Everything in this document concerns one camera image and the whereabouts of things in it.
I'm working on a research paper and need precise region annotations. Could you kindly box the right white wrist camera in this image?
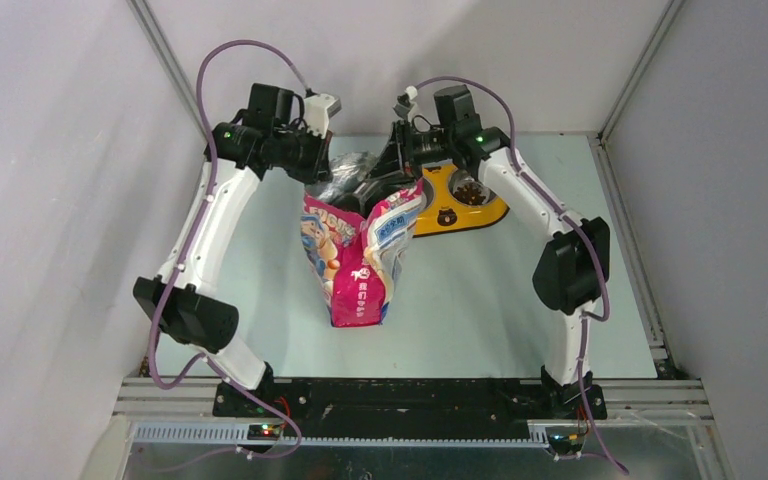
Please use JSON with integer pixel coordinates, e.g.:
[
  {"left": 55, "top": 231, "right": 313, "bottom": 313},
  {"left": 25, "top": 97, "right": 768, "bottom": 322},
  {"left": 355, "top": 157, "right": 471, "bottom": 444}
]
[{"left": 393, "top": 86, "right": 419, "bottom": 121}]

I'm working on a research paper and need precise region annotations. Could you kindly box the brown kibble pet food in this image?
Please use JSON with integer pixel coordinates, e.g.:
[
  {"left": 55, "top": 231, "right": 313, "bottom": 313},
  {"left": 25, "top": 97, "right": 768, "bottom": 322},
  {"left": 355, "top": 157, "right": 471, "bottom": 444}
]
[{"left": 452, "top": 182, "right": 491, "bottom": 207}]

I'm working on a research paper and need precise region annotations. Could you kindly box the yellow double pet bowl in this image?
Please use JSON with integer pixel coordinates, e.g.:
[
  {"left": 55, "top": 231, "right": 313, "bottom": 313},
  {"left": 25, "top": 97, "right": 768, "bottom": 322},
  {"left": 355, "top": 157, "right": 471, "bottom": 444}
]
[{"left": 414, "top": 162, "right": 509, "bottom": 237}]

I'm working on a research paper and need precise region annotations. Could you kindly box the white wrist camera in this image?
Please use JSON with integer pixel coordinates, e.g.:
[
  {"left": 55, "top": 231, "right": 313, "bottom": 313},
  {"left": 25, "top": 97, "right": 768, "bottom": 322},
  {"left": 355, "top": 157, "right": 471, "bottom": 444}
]
[
  {"left": 303, "top": 93, "right": 342, "bottom": 138},
  {"left": 393, "top": 86, "right": 419, "bottom": 121}
]

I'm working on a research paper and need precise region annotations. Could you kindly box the purple cable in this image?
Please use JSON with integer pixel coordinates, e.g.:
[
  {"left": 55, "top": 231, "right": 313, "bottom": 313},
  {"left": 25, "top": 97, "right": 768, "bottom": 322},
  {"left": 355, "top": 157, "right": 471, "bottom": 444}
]
[
  {"left": 413, "top": 75, "right": 630, "bottom": 478},
  {"left": 146, "top": 39, "right": 312, "bottom": 462}
]

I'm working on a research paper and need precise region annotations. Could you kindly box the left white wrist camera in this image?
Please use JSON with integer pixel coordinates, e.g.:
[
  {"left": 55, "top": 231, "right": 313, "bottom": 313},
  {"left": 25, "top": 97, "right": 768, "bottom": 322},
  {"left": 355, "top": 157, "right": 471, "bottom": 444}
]
[{"left": 303, "top": 93, "right": 342, "bottom": 138}]

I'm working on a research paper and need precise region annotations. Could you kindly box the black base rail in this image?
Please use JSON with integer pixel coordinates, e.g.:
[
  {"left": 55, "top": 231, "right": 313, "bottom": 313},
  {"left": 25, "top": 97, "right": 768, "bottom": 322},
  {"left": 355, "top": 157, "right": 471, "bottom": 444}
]
[{"left": 212, "top": 373, "right": 607, "bottom": 442}]

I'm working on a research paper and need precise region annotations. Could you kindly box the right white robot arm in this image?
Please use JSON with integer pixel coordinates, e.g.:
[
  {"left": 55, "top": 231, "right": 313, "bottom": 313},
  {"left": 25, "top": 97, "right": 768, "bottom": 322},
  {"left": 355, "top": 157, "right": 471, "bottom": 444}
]
[{"left": 385, "top": 77, "right": 611, "bottom": 418}]

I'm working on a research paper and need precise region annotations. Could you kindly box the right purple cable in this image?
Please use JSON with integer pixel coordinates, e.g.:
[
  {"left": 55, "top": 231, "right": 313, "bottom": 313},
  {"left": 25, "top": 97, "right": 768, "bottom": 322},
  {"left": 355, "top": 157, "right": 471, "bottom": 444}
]
[{"left": 413, "top": 75, "right": 630, "bottom": 478}]

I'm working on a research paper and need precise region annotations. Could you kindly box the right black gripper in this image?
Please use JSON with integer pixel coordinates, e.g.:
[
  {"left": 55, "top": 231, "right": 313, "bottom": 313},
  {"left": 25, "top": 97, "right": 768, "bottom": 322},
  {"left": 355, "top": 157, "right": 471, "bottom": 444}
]
[{"left": 367, "top": 119, "right": 457, "bottom": 186}]

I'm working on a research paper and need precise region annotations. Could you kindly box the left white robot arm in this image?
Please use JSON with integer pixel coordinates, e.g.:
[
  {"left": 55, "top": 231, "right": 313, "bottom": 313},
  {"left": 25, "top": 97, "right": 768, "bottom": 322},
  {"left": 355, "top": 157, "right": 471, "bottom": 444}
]
[{"left": 133, "top": 83, "right": 341, "bottom": 417}]

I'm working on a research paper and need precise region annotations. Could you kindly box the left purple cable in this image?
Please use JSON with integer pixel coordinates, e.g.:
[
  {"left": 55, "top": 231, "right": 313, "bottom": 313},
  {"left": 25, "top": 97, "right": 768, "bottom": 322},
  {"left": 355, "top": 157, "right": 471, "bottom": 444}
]
[{"left": 146, "top": 39, "right": 312, "bottom": 462}]

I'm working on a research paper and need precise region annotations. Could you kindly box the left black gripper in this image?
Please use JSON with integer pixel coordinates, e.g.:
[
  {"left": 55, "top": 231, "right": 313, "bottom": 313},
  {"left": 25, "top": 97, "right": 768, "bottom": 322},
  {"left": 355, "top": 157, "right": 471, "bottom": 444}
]
[{"left": 272, "top": 122, "right": 332, "bottom": 185}]

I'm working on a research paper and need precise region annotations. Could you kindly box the cat food bag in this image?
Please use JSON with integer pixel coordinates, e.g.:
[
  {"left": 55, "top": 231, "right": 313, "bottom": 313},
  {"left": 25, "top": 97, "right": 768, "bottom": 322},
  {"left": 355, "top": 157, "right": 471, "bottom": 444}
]
[{"left": 300, "top": 152, "right": 423, "bottom": 328}]

